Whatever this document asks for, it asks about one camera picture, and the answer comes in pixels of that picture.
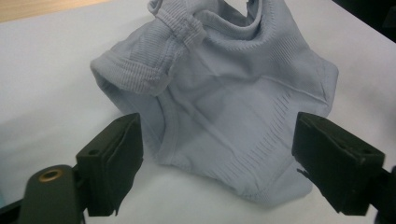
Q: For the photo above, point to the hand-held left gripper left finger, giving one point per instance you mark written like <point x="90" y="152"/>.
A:
<point x="115" y="165"/>

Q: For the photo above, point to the light blue-grey underpants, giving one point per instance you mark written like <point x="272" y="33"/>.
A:
<point x="224" y="102"/>

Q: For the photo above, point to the wooden table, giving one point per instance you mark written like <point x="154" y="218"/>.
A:
<point x="31" y="9"/>

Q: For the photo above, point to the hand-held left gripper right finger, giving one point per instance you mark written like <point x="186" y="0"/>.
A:
<point x="336" y="165"/>

